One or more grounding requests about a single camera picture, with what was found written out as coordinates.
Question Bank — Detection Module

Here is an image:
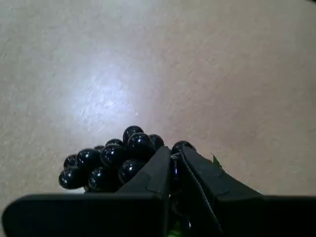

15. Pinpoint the black toy grapes bunch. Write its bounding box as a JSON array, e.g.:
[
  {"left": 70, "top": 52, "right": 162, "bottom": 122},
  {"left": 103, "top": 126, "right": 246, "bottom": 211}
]
[{"left": 58, "top": 125, "right": 226, "bottom": 237}]

